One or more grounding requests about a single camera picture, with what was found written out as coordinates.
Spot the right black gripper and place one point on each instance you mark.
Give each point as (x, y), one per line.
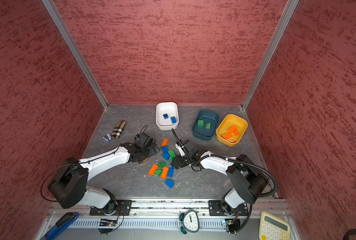
(180, 158)

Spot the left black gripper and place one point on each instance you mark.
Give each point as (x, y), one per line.
(152, 151)

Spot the orange lego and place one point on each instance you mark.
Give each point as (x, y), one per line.
(164, 142)
(164, 173)
(227, 135)
(233, 129)
(153, 169)

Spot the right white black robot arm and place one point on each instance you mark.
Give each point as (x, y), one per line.
(249, 181)

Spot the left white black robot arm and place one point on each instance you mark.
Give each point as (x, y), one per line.
(69, 186)

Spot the plaid brown cylinder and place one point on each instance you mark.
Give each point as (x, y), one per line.
(118, 129)

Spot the teal rectangular container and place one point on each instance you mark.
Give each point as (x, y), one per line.
(205, 125)

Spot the blue lego front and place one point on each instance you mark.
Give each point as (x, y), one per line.
(169, 183)

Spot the small grey clip object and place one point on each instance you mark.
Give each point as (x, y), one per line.
(107, 137)

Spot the white rectangular container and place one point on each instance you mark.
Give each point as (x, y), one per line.
(171, 109)

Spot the yellow rectangular container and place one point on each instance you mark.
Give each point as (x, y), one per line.
(227, 122)

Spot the white analog clock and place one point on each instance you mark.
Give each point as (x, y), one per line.
(189, 222)

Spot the yellow calculator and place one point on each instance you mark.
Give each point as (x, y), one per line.
(273, 228)

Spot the blue utility knife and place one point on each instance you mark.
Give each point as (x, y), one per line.
(62, 224)

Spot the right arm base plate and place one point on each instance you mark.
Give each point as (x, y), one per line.
(215, 208)

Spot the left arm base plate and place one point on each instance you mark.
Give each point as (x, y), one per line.
(124, 207)

